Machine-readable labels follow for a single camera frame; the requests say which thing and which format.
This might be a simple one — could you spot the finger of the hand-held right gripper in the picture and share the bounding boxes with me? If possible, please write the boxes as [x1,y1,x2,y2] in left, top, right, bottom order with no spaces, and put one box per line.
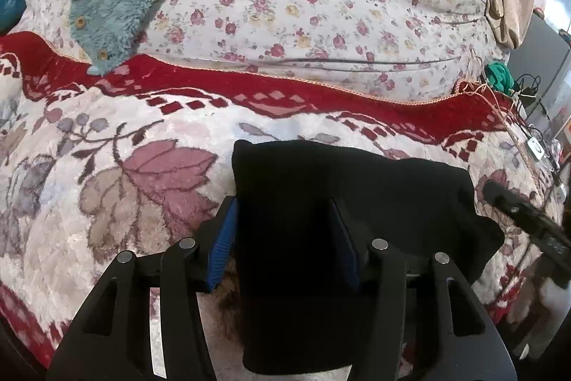
[482,180,571,268]

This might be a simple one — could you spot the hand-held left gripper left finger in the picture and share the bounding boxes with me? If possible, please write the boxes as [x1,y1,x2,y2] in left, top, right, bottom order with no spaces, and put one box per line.
[45,196,240,381]

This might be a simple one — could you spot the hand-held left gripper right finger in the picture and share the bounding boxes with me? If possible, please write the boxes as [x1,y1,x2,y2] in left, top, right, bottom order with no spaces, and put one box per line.
[330,198,518,381]

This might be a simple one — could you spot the black pants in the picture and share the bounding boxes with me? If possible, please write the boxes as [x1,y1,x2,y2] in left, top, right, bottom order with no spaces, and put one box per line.
[232,139,506,377]

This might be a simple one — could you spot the white charger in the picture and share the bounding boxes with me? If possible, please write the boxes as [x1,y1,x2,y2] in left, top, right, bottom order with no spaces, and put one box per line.
[525,137,547,161]

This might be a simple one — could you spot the red and white floral blanket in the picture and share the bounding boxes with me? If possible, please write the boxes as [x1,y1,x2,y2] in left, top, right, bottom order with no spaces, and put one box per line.
[0,30,568,381]

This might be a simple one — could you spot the black power adapter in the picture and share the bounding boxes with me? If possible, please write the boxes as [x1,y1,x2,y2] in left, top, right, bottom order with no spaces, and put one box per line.
[520,84,541,116]

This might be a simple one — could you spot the green cloth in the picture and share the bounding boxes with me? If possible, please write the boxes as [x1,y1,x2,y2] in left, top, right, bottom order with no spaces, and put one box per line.
[485,63,515,94]

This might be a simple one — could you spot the grey cabinet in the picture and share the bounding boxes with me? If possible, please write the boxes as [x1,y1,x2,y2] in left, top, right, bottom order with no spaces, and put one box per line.
[507,11,571,136]

